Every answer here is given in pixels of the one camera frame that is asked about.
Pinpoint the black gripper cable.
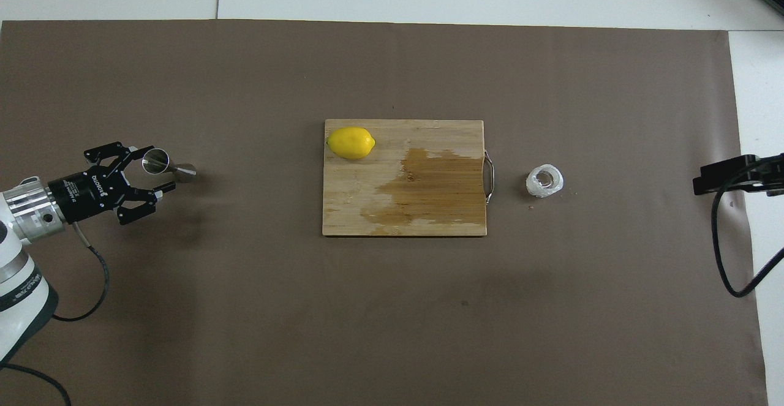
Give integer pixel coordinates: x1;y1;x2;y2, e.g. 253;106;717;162
0;221;111;406
710;161;784;298

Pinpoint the yellow lemon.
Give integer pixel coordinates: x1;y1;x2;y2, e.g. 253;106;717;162
326;126;376;160

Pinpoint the clear textured glass cup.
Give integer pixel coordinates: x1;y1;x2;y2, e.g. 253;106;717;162
526;164;565;199

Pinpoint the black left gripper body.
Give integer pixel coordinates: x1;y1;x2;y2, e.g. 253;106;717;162
48;167;134;224

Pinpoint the wooden cutting board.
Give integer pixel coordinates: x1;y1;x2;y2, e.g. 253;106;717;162
322;119;496;238

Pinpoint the steel double jigger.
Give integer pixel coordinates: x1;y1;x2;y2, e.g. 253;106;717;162
141;148;198;184

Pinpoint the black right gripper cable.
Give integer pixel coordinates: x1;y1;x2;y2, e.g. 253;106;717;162
710;161;784;298

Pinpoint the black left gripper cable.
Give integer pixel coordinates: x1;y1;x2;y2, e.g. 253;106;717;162
0;221;111;406

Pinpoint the brown paper table mat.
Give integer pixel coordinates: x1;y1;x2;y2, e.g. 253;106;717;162
0;19;769;406

